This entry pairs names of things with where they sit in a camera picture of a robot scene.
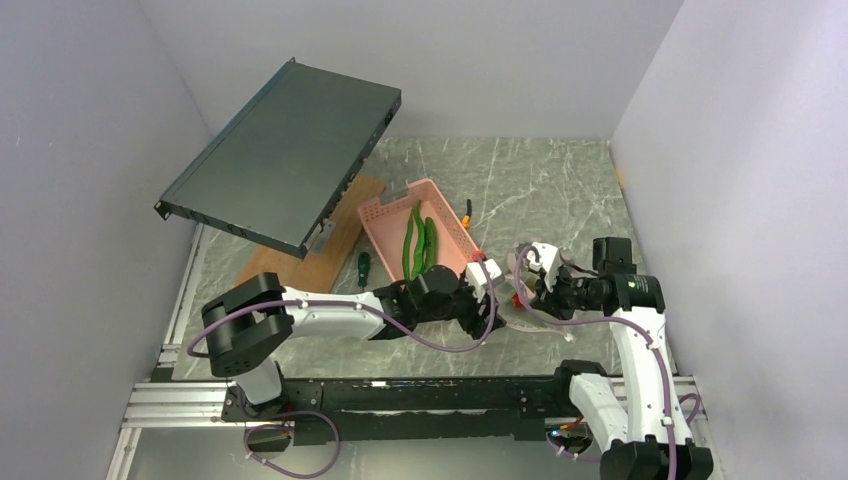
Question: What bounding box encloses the dark green rack server chassis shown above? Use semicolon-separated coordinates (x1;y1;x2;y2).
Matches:
154;59;402;258

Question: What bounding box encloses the thin green fake chili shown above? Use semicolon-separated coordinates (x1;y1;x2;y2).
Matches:
402;215;415;280

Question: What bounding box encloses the purple cable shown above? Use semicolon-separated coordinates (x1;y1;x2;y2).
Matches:
186;258;499;478
513;245;700;480

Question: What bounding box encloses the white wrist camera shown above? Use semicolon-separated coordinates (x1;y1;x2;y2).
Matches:
464;250;504;302
526;242;562;278

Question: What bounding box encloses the dark green fake cucumber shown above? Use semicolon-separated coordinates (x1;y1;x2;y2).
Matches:
422;217;438;272

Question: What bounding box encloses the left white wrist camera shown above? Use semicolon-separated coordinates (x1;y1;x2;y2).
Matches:
464;250;504;302

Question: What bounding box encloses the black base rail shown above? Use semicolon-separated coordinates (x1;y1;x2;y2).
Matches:
220;373;579;441

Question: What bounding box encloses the pink perforated plastic basket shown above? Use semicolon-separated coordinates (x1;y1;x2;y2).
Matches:
357;179;478;281

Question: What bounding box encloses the clear zip top bag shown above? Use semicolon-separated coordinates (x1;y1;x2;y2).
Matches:
496;238;593;344

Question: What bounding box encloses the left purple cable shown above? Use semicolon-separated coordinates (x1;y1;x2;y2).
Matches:
186;258;499;478

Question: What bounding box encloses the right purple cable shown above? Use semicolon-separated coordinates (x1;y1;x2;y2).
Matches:
513;245;700;480

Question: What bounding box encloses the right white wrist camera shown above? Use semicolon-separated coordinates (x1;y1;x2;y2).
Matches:
526;242;562;278

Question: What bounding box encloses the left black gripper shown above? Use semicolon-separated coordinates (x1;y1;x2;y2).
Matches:
416;273;507;340

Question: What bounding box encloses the green handled screwdriver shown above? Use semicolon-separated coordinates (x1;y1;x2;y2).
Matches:
357;251;371;290

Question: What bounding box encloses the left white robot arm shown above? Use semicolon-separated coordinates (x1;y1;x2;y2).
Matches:
188;260;504;420

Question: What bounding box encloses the brown wooden board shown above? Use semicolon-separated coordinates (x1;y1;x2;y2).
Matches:
233;175;385;293

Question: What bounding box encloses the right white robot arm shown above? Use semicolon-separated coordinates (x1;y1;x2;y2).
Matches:
514;237;714;479

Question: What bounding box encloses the black orange small tool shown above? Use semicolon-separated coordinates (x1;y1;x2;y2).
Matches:
461;199;473;229

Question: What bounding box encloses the aluminium frame rail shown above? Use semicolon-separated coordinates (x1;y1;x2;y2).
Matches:
105;225;233;480

